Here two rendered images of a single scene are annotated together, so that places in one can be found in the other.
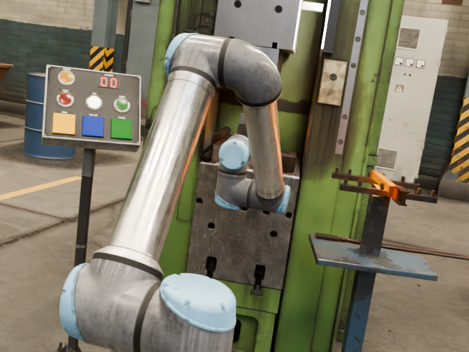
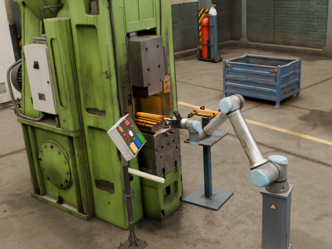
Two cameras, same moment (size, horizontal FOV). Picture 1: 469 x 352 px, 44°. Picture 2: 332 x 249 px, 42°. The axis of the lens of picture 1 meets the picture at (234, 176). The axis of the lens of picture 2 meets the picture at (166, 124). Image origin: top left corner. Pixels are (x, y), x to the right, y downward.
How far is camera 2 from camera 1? 3.23 m
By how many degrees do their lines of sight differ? 54
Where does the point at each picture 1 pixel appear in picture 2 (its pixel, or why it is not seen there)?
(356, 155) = (175, 105)
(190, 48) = (234, 103)
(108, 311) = (273, 173)
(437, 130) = not seen: hidden behind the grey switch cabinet
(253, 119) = not seen: hidden behind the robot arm
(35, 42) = not seen: outside the picture
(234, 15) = (148, 74)
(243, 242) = (170, 155)
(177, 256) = (136, 179)
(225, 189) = (197, 138)
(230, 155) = (198, 127)
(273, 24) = (158, 72)
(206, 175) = (157, 139)
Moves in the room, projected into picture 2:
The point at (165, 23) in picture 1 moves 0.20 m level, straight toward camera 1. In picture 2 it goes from (114, 86) to (135, 87)
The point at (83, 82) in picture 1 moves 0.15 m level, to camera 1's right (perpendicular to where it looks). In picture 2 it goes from (124, 127) to (135, 121)
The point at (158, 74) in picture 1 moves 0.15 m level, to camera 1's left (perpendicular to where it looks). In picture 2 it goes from (116, 109) to (104, 114)
